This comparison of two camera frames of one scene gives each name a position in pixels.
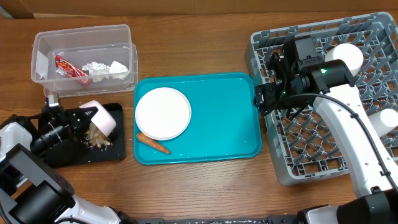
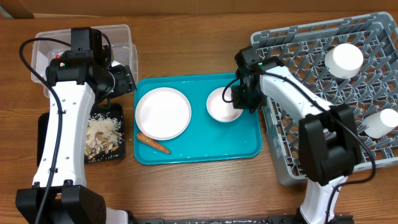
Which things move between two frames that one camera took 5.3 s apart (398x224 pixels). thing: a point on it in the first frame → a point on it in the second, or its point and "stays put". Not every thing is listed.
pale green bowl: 384,121 stays put
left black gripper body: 68,129 → 124,82
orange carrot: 153,142 stays put
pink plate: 163,113 stays put
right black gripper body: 275,101 → 246,99
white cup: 349,53 stays put
